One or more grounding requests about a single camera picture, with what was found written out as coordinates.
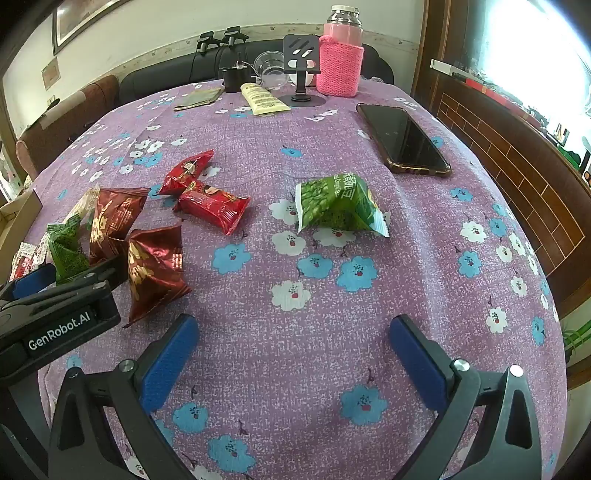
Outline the small black container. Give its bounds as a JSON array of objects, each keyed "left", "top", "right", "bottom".
[{"left": 223, "top": 53, "right": 252, "bottom": 94}]

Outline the brown wooden cabinet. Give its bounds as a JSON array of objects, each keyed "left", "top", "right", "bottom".
[{"left": 411, "top": 0, "right": 591, "bottom": 324}]

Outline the black sofa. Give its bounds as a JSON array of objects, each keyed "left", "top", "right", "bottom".
[{"left": 119, "top": 39, "right": 395, "bottom": 107}]

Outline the cardboard box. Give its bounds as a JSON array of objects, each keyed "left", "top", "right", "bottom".
[{"left": 0, "top": 189, "right": 43, "bottom": 259}]

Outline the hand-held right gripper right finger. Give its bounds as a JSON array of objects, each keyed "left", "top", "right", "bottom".
[{"left": 389, "top": 315, "right": 543, "bottom": 480}]

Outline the green plant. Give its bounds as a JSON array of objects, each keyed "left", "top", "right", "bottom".
[{"left": 561, "top": 320, "right": 591, "bottom": 365}]

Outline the framed wall picture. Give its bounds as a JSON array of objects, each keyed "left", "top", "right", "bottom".
[{"left": 52, "top": 0, "right": 132, "bottom": 56}]

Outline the red figure print snack packet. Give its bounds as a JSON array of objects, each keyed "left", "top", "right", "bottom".
[
  {"left": 158, "top": 149, "right": 216, "bottom": 197},
  {"left": 173, "top": 180, "right": 251, "bottom": 236}
]

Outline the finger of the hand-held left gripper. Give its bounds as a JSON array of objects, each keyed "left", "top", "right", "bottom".
[
  {"left": 44, "top": 255, "right": 129, "bottom": 301},
  {"left": 9, "top": 267, "right": 58, "bottom": 301}
]

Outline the black phone stand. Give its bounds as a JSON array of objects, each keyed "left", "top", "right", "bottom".
[{"left": 280, "top": 34, "right": 327, "bottom": 108}]

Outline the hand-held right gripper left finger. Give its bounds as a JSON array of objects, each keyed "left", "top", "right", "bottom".
[{"left": 47, "top": 314, "right": 200, "bottom": 480}]

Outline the purple floral tablecloth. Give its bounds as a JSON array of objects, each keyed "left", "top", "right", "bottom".
[{"left": 18, "top": 76, "right": 570, "bottom": 480}]

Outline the beige snack packet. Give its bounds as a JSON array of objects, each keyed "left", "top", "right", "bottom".
[{"left": 62, "top": 187, "right": 100, "bottom": 232}]

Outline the paper wall sign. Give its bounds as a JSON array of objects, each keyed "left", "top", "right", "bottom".
[{"left": 41, "top": 56, "right": 61, "bottom": 90}]

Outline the small green snack packet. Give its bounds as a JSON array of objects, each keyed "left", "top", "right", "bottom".
[{"left": 47, "top": 217, "right": 90, "bottom": 284}]

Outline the brown chair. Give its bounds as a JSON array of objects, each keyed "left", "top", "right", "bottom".
[{"left": 15, "top": 74, "right": 122, "bottom": 181}]

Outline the olive green pouch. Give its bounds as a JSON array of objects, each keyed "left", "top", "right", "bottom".
[{"left": 173, "top": 87, "right": 225, "bottom": 112}]

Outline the large green snack packet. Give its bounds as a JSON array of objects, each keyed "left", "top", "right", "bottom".
[{"left": 294, "top": 172, "right": 391, "bottom": 238}]

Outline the dark red gold snack packet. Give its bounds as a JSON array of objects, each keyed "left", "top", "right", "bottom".
[
  {"left": 89, "top": 187, "right": 151, "bottom": 265},
  {"left": 124, "top": 223, "right": 192, "bottom": 328}
]

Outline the pink thermos with knit sleeve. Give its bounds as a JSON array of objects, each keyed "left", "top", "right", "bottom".
[{"left": 316, "top": 4, "right": 365, "bottom": 99}]

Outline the cream yellow tube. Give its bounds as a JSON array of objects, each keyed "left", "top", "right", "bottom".
[{"left": 240, "top": 82, "right": 291, "bottom": 116}]

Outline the black smartphone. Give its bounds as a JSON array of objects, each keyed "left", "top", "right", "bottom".
[{"left": 356, "top": 103, "right": 453, "bottom": 177}]

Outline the red white snack packet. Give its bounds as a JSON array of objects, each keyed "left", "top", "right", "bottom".
[{"left": 9, "top": 242, "right": 47, "bottom": 280}]

